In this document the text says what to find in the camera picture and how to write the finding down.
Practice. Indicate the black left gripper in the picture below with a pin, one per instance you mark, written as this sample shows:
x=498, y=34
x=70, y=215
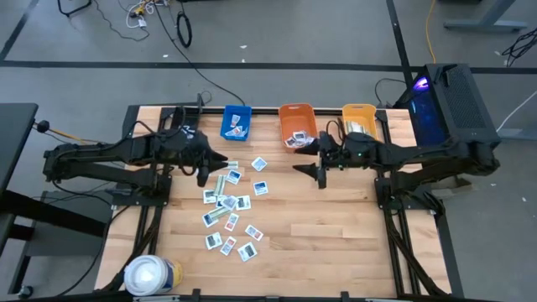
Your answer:
x=199, y=155

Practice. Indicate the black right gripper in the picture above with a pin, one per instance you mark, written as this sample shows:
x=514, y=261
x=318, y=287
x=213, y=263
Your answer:
x=333, y=157

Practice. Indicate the white packet dark print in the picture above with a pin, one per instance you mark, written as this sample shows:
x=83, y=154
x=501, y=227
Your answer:
x=299, y=135
x=300, y=144
x=309, y=140
x=213, y=240
x=243, y=202
x=290, y=142
x=209, y=196
x=247, y=251

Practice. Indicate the white packet blue print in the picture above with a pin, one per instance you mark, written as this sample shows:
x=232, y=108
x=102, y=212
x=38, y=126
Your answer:
x=260, y=187
x=233, y=176
x=259, y=163
x=189, y=131
x=228, y=202
x=210, y=220

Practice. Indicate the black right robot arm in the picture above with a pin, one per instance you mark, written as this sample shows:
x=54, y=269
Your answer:
x=419, y=155

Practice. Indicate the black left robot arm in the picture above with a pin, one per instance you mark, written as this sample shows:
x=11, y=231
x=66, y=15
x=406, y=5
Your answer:
x=105, y=153

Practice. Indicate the orange plastic bin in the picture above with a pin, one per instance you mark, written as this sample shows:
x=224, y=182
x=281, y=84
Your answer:
x=293, y=119

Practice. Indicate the black mesh basket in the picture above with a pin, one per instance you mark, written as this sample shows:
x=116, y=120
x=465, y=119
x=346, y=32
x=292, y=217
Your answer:
x=193, y=119

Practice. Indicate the blue plastic bin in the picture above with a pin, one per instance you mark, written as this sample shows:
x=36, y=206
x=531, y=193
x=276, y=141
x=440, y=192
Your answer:
x=243, y=113

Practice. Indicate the yellow plastic bin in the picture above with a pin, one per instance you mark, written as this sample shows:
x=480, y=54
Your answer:
x=358, y=113

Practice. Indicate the white tub yellow label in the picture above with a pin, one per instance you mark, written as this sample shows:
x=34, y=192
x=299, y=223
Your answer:
x=147, y=274

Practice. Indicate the black computer tower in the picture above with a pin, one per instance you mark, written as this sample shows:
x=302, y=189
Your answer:
x=457, y=109

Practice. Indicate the black round knob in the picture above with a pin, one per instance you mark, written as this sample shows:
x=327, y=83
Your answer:
x=43, y=126

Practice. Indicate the black desk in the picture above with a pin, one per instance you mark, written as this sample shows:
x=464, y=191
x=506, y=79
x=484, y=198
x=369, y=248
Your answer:
x=14, y=134

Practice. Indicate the desk with grey legs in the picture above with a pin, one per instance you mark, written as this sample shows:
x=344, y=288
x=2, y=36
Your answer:
x=486, y=24

